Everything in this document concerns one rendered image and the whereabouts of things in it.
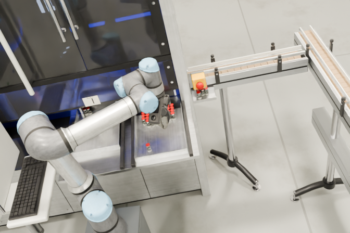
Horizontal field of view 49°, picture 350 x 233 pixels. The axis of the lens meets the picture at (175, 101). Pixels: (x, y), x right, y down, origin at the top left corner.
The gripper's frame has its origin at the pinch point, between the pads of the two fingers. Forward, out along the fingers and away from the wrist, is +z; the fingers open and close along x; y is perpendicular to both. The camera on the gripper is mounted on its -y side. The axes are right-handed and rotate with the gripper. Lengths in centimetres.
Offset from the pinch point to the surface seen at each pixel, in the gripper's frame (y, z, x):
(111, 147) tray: 2.5, 17.2, 31.7
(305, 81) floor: 167, 107, -72
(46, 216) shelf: -33, 28, 56
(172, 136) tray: 13.3, 19.2, 2.2
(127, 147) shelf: 4.5, 19.5, 24.4
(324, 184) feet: 45, 95, -78
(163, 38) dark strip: 38.1, -23.6, 3.9
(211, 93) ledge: 47, 19, -13
